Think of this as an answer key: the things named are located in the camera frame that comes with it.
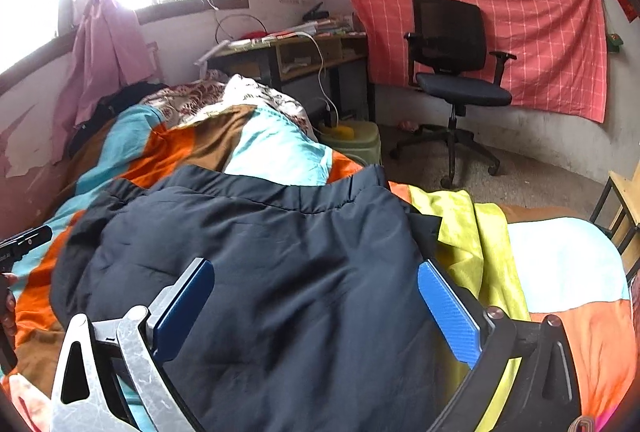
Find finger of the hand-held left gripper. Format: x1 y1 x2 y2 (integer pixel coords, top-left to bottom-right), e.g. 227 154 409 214
20 225 54 258

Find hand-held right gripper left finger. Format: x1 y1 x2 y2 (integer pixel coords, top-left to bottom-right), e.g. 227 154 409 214
50 257 216 432

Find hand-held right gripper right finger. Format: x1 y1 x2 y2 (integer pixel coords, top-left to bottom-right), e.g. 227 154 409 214
417 260 583 432

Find navy padded jacket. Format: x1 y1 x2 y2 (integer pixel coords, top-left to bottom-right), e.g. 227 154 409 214
50 164 481 432

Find black clothes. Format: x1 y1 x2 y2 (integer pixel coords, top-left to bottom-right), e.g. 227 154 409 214
67 82 171 158

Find person's left hand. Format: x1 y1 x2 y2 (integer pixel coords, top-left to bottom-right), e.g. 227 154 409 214
0 273 20 343

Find yellow-green cloth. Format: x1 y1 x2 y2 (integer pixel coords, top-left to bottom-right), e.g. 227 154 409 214
407 187 531 432

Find green plastic stool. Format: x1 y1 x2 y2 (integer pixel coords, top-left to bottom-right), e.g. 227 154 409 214
317 119 383 165

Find pink hanging cloth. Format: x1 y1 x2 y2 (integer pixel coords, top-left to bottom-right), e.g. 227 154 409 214
57 0 161 128

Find wooden chair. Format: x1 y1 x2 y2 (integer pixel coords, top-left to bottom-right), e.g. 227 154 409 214
590 159 640 278

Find floral patterned pillow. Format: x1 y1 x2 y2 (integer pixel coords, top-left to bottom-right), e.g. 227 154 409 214
140 74 316 143

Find white folding lamp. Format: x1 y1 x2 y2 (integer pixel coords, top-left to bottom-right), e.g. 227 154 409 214
195 39 232 78

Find wooden desk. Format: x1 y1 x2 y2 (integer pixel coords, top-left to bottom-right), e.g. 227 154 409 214
207 32 376 123

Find black office chair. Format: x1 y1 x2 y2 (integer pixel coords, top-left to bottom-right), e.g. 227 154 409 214
390 0 517 188

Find stack of books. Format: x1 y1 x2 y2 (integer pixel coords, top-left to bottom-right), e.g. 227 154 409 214
300 14 367 38

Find white charger cable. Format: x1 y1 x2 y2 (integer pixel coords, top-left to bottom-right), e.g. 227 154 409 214
295 31 343 125

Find red checked wall cloth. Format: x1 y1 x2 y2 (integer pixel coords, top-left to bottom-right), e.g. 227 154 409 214
335 0 608 123

